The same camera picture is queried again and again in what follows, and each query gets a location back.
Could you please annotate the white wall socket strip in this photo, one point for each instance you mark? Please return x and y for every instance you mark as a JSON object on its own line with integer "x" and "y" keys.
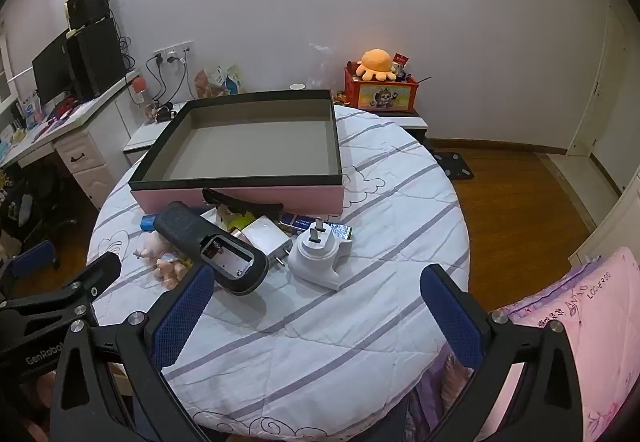
{"x": 172, "y": 52}

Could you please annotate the clear plastic bag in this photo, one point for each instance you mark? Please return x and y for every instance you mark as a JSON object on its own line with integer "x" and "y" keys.
{"x": 322, "y": 70}

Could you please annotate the black computer monitor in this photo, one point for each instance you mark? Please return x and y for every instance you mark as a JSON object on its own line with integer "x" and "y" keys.
{"x": 50, "y": 70}

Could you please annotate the black office chair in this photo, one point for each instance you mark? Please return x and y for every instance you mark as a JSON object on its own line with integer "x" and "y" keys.
{"x": 30, "y": 204}

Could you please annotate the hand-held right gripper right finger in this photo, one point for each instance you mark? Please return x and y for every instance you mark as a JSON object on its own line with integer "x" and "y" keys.
{"x": 450, "y": 317}

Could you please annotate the small pig doll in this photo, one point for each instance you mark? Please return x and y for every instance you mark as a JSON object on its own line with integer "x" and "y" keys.
{"x": 167, "y": 268}

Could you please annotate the white low cabinet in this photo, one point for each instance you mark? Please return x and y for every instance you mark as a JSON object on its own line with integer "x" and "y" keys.
{"x": 145, "y": 135}

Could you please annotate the white plug-in lamp socket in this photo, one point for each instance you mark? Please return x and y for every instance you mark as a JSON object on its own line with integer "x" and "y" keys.
{"x": 320, "y": 259}

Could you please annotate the black floor scale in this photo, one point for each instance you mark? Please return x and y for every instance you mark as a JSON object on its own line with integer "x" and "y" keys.
{"x": 454, "y": 165}

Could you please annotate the red storage box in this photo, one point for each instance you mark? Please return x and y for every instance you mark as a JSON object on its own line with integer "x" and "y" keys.
{"x": 382, "y": 95}

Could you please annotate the orange octopus plush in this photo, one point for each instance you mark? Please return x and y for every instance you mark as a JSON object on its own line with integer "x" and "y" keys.
{"x": 376, "y": 63}

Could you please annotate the white door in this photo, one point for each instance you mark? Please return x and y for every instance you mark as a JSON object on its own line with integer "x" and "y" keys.
{"x": 615, "y": 92}

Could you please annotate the white wall charger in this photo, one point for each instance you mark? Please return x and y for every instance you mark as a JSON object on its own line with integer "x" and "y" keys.
{"x": 262, "y": 237}

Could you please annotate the long bright blue box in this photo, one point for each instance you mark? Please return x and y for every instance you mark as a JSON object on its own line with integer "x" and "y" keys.
{"x": 147, "y": 222}

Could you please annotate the red papers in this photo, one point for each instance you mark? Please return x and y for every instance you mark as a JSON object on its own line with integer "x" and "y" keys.
{"x": 65, "y": 110}

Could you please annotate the white desk with drawers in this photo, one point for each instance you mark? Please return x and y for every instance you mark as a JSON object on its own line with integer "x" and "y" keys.
{"x": 85, "y": 152}

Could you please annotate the white green snack bag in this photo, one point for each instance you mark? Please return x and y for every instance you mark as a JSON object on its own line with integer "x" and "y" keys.
{"x": 216, "y": 78}

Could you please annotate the shiny blue packet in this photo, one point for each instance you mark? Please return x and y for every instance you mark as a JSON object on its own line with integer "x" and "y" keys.
{"x": 302, "y": 222}

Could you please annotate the black computer tower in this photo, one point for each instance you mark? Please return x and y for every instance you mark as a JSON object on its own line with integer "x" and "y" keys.
{"x": 97, "y": 60}

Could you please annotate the blue white box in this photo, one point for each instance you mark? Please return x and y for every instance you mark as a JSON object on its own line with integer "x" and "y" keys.
{"x": 31, "y": 115}

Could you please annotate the black remote control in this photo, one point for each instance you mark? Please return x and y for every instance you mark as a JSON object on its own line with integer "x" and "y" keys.
{"x": 180, "y": 227}

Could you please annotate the black low cabinet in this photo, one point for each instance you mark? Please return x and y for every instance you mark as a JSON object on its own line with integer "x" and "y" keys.
{"x": 400, "y": 123}

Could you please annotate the small red packet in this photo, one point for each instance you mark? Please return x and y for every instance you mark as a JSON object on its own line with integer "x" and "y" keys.
{"x": 401, "y": 57}

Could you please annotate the pink printed quilt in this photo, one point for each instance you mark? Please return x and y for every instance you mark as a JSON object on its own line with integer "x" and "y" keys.
{"x": 600, "y": 347}

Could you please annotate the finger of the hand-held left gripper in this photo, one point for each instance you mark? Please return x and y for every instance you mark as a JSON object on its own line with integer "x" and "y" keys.
{"x": 32, "y": 259}
{"x": 100, "y": 272}

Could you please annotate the orange snack bag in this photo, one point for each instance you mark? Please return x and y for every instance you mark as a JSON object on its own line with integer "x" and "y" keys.
{"x": 202, "y": 83}

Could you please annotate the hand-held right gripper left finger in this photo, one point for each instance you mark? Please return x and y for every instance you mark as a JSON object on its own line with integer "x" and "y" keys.
{"x": 180, "y": 317}

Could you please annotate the small orange desk fan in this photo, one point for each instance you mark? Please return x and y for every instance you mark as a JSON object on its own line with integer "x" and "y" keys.
{"x": 140, "y": 85}

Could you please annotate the small dark cylinder gadget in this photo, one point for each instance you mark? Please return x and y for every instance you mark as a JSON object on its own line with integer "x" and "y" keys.
{"x": 165, "y": 113}

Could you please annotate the blue snack bag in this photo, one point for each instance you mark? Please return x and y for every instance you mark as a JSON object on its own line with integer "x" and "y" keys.
{"x": 233, "y": 80}

